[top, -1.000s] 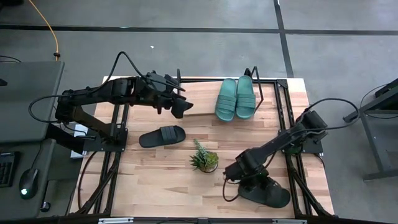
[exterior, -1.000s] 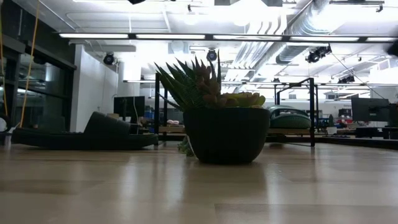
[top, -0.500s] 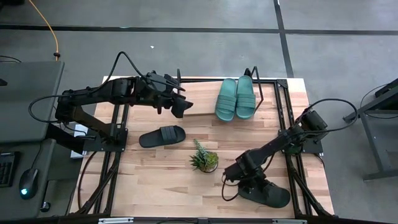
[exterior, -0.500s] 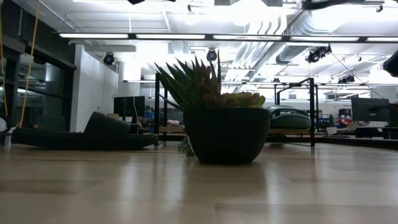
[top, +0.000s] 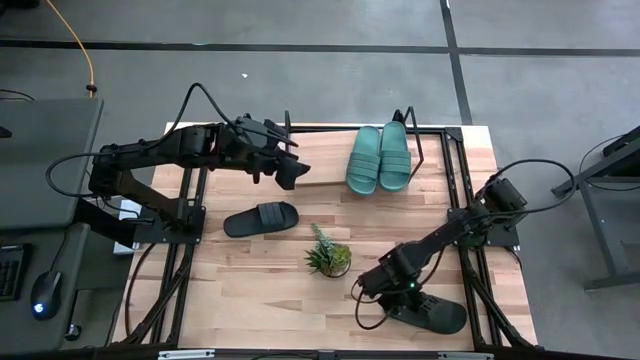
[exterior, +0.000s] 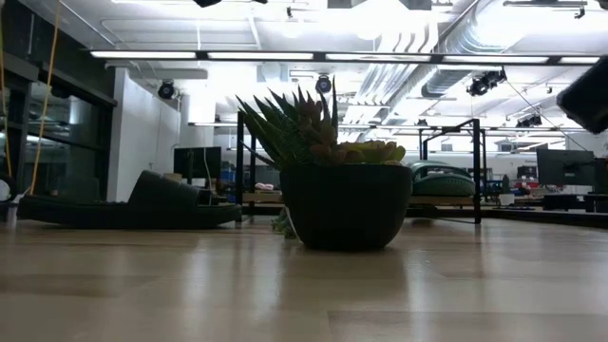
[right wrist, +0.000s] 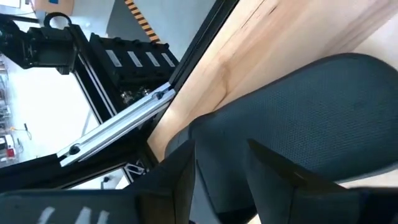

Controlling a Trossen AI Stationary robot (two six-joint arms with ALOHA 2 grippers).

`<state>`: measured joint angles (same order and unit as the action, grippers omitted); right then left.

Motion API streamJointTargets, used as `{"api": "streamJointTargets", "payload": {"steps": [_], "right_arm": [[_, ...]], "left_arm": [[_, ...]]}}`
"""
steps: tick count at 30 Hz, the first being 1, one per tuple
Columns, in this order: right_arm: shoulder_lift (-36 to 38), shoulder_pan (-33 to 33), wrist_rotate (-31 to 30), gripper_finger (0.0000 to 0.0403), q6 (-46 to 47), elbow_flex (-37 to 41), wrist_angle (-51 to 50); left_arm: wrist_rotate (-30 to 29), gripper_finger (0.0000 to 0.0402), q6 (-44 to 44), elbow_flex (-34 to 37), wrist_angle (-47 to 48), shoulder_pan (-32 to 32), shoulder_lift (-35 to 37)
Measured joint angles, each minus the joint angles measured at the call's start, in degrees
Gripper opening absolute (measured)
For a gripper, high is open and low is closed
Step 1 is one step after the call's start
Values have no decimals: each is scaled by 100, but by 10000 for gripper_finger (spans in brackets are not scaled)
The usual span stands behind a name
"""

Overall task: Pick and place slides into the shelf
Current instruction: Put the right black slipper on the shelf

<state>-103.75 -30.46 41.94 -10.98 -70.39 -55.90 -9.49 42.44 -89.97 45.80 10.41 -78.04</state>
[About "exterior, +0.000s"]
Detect green rubber slide sandal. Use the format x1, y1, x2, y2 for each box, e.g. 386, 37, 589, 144
407, 160, 477, 198

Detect black rubber slide sandal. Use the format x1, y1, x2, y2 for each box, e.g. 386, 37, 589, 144
17, 169, 242, 230

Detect black-framed wooden shelf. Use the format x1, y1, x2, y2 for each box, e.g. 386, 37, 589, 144
236, 111, 483, 225

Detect green succulent plant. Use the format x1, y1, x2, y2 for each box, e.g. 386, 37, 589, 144
236, 78, 408, 240

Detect black plant pot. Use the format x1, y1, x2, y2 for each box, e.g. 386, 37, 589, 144
278, 163, 413, 252

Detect black computer monitor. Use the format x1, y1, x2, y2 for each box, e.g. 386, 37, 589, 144
173, 145, 223, 180
536, 148, 596, 187

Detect black overhead light bar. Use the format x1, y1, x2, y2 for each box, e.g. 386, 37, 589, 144
88, 49, 602, 67

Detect black ceiling spotlight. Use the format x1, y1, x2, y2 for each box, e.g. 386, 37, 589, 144
466, 68, 508, 98
516, 113, 543, 129

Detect black aluminium table frame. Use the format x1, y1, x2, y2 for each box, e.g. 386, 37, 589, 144
0, 199, 608, 230

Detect yellow cable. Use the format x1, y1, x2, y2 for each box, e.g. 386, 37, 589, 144
28, 0, 62, 196

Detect small white post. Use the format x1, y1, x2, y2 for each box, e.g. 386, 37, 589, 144
5, 201, 20, 229

